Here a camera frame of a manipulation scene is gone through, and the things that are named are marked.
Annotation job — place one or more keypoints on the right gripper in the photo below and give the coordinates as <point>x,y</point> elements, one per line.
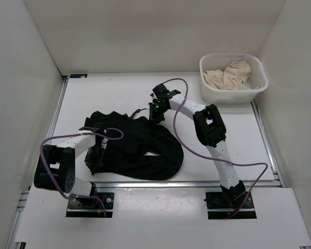
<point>154,117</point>

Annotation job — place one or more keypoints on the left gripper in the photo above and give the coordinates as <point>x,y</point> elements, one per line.
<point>95,162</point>

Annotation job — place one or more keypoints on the black trousers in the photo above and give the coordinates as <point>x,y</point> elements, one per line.
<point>146,151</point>

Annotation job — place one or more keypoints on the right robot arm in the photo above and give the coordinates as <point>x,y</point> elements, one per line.
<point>210,131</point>

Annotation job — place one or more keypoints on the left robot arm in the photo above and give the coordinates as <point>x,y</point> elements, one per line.
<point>56,164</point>

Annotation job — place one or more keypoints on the beige trousers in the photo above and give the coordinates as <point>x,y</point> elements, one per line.
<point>234,77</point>

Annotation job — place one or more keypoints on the white plastic laundry basket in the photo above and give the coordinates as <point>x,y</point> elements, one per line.
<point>257,81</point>

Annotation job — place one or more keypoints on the white front cover board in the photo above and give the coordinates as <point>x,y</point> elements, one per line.
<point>164,218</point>

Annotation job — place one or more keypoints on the dark blue label sticker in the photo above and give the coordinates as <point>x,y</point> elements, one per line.
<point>78,75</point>

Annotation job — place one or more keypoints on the front aluminium rail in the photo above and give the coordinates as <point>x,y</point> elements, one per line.
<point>274,183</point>

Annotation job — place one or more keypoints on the left aluminium rail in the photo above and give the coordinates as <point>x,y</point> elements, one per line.
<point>25,192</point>

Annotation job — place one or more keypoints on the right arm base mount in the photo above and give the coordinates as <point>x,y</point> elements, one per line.
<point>219,208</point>

